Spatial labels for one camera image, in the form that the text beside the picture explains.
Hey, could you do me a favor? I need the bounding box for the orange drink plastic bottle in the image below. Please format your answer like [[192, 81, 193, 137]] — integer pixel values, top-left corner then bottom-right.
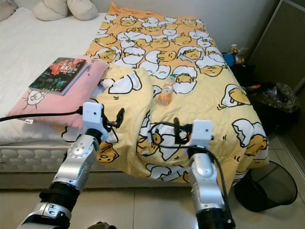
[[156, 74, 176, 106]]

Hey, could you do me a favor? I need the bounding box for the yellow cartoon egg quilt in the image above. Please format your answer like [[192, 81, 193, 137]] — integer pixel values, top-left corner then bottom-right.
[[71, 2, 270, 184]]

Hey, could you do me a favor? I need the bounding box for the pink cartoon pillow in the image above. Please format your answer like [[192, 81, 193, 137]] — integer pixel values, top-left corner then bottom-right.
[[7, 60, 109, 129]]

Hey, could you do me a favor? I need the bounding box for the dark cover book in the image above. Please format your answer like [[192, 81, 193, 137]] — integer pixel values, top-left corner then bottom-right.
[[29, 57, 90, 96]]

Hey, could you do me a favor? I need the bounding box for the blue toy figure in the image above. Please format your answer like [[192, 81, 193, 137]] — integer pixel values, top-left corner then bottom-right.
[[224, 52, 246, 66]]

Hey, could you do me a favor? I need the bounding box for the black mesh wastebasket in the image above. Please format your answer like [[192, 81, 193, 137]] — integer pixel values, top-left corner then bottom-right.
[[234, 161, 298, 213]]

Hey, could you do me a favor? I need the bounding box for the white bed mattress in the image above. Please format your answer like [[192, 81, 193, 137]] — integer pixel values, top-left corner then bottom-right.
[[0, 7, 110, 173]]

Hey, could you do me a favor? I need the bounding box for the dark robot foot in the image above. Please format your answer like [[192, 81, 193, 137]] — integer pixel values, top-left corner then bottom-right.
[[93, 220, 117, 229]]

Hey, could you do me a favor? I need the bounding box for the cream plush toy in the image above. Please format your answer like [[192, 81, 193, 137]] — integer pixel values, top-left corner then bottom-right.
[[32, 0, 99, 22]]

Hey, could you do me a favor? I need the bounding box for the dark brown wardrobe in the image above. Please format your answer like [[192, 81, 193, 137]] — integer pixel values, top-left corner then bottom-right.
[[248, 0, 305, 91]]

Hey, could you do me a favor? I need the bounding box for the beige pillow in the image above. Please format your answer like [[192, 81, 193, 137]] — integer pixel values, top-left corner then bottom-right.
[[0, 2, 17, 22]]

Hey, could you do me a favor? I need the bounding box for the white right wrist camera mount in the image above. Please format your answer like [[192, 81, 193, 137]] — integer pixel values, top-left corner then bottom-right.
[[188, 119, 214, 149]]

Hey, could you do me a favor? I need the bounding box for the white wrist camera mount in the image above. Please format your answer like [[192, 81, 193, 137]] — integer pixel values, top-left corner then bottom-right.
[[188, 119, 214, 149], [82, 102, 105, 136]]

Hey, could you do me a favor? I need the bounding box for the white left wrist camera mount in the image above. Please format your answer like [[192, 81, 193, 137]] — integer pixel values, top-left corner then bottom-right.
[[82, 102, 105, 136]]

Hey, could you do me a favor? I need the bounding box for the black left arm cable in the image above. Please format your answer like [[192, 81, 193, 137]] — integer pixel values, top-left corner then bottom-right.
[[0, 110, 84, 122]]

